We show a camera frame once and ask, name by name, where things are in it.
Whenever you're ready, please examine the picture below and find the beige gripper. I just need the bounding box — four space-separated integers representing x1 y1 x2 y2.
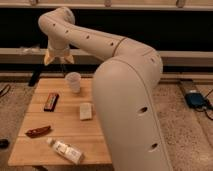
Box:
44 42 74 66

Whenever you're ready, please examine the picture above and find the white labelled bottle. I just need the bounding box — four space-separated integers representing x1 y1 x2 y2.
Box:
47 138 84 164

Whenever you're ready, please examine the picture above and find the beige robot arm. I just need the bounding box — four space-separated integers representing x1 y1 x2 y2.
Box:
38 7 173 171

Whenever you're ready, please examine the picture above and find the translucent plastic cup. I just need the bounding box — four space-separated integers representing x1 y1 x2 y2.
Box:
65 72 81 93

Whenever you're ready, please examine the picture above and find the black table leg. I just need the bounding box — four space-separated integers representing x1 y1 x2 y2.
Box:
28 65 43 87

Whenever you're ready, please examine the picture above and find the black and red bar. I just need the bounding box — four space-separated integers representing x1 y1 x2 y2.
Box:
44 93 59 112

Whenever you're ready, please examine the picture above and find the white rectangular block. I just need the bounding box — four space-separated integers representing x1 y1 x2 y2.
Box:
80 103 92 120

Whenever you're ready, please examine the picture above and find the dark red snack packet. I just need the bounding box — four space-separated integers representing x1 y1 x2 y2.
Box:
25 126 51 138

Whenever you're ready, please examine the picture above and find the black object on floor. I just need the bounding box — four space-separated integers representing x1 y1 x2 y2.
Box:
0 139 10 149

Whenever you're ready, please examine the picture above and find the blue power box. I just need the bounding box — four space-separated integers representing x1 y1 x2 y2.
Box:
185 93 205 108

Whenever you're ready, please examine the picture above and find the wooden shelf rail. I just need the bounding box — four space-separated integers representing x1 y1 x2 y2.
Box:
0 48 213 67

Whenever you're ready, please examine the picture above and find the black cable left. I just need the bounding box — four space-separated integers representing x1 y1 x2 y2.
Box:
0 83 12 99

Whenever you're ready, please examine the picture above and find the black cable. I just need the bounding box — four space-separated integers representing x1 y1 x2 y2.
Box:
0 83 12 99
194 88 213 122

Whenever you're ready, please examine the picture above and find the black cable right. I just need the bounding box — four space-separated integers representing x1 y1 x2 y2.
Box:
194 88 213 122

